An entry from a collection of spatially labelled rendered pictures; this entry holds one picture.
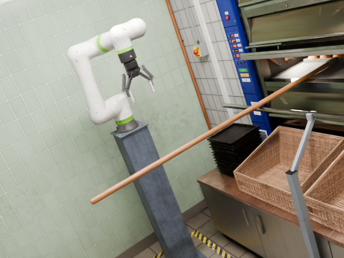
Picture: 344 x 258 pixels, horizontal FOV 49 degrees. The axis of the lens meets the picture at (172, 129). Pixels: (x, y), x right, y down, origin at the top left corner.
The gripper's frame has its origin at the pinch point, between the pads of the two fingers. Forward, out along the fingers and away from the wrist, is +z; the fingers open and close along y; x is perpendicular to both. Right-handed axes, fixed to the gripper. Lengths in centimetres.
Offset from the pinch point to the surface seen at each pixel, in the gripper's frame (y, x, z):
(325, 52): -76, 63, 7
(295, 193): -30, 66, 63
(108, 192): 46, 29, 28
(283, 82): -90, 13, 31
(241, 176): -41, 6, 77
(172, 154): 8.5, 28.9, 27.9
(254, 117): -87, -22, 59
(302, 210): -30, 67, 74
